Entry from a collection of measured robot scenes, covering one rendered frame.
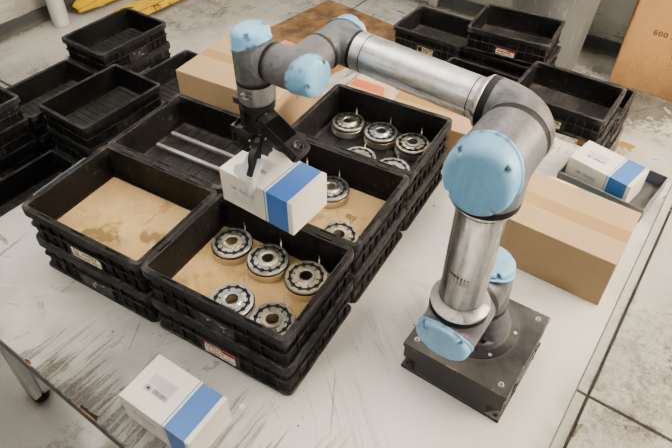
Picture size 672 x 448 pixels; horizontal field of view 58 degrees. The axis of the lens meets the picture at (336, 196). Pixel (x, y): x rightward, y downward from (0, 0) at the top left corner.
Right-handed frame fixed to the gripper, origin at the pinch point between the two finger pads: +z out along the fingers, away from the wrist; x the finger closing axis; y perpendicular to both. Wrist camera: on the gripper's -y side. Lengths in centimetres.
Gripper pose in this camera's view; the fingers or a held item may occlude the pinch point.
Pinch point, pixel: (273, 180)
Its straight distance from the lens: 133.5
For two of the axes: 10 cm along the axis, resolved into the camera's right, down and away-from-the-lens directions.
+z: 0.1, 7.4, 6.7
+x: -5.8, 5.5, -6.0
